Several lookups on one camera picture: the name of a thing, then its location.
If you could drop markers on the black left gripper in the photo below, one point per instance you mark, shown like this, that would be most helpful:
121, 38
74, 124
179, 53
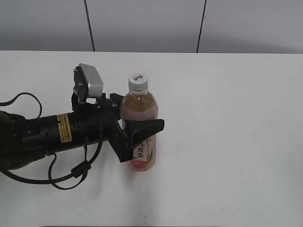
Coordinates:
96, 123

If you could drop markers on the pink peach tea bottle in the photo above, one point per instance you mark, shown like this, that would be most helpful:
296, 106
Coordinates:
141, 107

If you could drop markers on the white bottle cap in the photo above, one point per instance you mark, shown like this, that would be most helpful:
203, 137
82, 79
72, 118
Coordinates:
138, 82

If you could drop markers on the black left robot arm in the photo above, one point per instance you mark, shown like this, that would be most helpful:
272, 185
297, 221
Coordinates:
23, 141

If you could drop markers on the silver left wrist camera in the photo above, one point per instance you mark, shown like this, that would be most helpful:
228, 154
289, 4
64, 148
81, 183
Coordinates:
87, 83

